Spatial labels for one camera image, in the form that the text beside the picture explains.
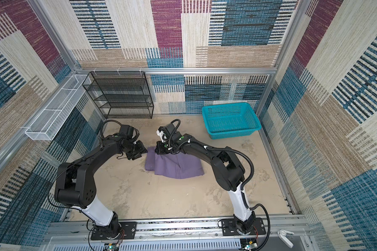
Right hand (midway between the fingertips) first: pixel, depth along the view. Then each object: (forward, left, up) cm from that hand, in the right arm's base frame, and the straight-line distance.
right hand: (158, 151), depth 88 cm
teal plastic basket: (+24, -43, -2) cm, 49 cm away
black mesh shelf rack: (+43, +31, +7) cm, 53 cm away
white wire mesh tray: (-1, +46, +24) cm, 52 cm away
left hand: (+2, +8, -3) cm, 9 cm away
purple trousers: (-6, -10, -6) cm, 13 cm away
